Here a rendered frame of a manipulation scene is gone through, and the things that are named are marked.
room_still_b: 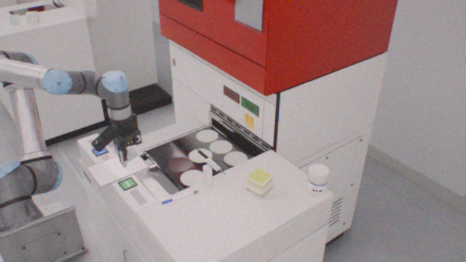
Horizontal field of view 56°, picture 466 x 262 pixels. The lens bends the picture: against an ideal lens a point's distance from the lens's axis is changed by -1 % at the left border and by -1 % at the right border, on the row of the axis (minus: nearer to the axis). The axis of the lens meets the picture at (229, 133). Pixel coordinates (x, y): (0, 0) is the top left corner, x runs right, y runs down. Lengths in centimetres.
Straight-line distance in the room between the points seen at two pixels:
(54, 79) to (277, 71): 77
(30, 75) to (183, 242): 71
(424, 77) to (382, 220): 96
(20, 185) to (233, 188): 73
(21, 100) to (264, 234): 100
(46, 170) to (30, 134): 15
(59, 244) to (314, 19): 120
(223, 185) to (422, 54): 181
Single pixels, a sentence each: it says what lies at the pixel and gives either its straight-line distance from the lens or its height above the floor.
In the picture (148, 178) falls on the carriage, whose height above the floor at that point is 88.
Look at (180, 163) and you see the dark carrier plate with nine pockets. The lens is 186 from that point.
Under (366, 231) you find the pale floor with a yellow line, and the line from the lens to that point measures 292.
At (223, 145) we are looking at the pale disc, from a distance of 195.
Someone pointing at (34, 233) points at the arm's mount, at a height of 99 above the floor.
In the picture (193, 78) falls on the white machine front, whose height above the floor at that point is 105.
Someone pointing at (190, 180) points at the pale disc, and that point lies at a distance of 176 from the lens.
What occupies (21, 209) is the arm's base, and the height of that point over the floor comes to 102.
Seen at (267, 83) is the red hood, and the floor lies 128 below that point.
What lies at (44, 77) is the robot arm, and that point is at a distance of 143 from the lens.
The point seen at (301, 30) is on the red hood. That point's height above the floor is 145.
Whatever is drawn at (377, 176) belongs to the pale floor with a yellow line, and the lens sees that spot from 337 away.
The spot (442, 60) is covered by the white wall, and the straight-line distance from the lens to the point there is 298.
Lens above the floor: 202
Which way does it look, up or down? 34 degrees down
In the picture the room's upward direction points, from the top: straight up
